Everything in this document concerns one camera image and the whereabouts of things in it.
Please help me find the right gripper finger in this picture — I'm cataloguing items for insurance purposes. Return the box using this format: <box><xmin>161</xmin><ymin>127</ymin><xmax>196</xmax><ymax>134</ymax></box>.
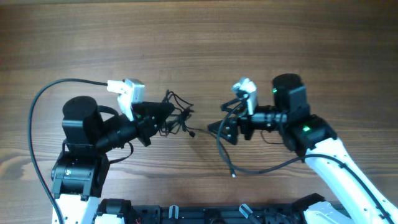
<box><xmin>208</xmin><ymin>119</ymin><xmax>239</xmax><ymax>145</ymax></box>
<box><xmin>220</xmin><ymin>98</ymin><xmax>247</xmax><ymax>113</ymax></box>

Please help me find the black usb cable bundle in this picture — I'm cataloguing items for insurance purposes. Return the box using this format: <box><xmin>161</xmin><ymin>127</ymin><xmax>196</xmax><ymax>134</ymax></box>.
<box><xmin>159</xmin><ymin>90</ymin><xmax>197</xmax><ymax>139</ymax></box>

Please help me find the thin black usb cable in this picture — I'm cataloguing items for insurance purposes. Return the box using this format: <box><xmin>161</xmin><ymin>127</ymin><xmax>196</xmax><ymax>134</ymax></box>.
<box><xmin>189</xmin><ymin>126</ymin><xmax>237</xmax><ymax>179</ymax></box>

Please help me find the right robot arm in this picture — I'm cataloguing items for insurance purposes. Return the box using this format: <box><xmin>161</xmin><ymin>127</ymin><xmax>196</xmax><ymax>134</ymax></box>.
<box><xmin>208</xmin><ymin>73</ymin><xmax>397</xmax><ymax>223</ymax></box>

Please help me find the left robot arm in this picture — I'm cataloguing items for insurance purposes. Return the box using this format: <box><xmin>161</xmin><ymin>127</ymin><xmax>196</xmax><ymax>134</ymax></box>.
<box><xmin>51</xmin><ymin>96</ymin><xmax>174</xmax><ymax>223</ymax></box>

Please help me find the left camera black cable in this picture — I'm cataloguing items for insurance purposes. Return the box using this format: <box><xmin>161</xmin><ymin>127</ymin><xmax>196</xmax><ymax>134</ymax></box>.
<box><xmin>27</xmin><ymin>78</ymin><xmax>109</xmax><ymax>224</ymax></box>

